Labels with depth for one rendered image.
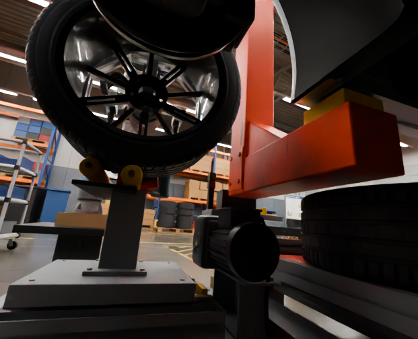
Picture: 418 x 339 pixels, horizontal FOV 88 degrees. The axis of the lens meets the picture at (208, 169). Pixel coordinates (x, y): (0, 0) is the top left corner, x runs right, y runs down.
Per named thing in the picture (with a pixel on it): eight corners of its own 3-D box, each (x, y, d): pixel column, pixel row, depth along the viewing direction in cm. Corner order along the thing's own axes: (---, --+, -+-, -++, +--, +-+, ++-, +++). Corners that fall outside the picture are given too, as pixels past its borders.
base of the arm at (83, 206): (70, 212, 153) (73, 198, 155) (99, 214, 164) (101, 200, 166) (73, 212, 138) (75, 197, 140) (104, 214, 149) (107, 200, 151)
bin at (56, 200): (36, 227, 512) (46, 187, 535) (39, 226, 565) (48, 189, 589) (62, 229, 538) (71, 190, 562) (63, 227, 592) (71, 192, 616)
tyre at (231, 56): (-10, 148, 51) (50, -55, 66) (33, 169, 73) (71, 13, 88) (243, 177, 71) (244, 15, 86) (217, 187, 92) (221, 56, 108)
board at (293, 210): (289, 240, 838) (289, 190, 886) (280, 239, 882) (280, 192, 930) (316, 241, 897) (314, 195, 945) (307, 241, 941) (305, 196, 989)
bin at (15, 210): (-1, 225, 491) (12, 183, 515) (15, 224, 552) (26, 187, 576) (26, 227, 504) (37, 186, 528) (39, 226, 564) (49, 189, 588)
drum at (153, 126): (125, 115, 88) (131, 85, 91) (127, 134, 108) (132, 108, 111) (160, 122, 92) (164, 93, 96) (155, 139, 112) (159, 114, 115)
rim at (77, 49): (38, 124, 55) (75, -26, 67) (64, 151, 77) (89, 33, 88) (221, 151, 70) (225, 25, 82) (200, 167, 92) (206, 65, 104)
